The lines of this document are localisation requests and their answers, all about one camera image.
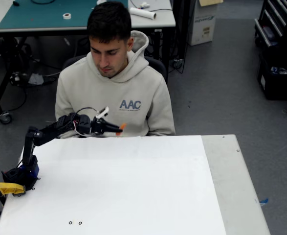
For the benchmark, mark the white paper roll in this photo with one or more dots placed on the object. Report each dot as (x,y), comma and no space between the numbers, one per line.
(143,13)

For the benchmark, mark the small white camera module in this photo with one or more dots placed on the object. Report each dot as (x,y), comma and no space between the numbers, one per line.
(102,112)

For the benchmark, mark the black rack with grey drawers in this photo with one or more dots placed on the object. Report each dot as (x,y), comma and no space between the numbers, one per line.
(272,24)

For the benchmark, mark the black storage bin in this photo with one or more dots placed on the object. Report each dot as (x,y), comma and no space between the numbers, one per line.
(277,85)

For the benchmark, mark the man in beige hoodie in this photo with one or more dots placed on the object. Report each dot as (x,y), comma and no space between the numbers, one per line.
(104,93)

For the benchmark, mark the white round object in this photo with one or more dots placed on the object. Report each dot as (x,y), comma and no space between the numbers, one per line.
(101,2)

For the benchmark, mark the blue tape scrap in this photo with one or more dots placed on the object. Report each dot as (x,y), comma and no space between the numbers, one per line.
(263,201)

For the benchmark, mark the grey workbench with black legs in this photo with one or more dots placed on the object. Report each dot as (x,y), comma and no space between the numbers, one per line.
(158,22)

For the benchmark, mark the yellow and black clamp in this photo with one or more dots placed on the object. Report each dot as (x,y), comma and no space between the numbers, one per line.
(7,188)

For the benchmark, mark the green cutting mat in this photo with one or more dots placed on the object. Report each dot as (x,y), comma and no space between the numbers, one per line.
(35,17)

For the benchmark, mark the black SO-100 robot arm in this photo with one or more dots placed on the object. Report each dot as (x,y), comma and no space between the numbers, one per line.
(28,151)

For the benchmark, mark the white cardboard box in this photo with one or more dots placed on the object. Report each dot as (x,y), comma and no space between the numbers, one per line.
(202,29)

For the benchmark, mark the white tape roll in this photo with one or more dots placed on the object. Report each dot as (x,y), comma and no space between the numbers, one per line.
(67,16)

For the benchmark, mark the black office chair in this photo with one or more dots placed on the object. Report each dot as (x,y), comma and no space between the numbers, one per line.
(158,66)

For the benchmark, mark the grey caster wheel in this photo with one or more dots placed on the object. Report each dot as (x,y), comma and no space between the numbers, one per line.
(5,118)

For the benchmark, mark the small orange carrot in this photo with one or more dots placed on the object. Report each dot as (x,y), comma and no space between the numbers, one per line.
(123,126)

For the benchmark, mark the large white paper sheet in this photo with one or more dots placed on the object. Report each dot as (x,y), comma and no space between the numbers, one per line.
(133,183)

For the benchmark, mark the white crumpled bag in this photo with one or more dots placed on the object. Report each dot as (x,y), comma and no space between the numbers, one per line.
(36,78)

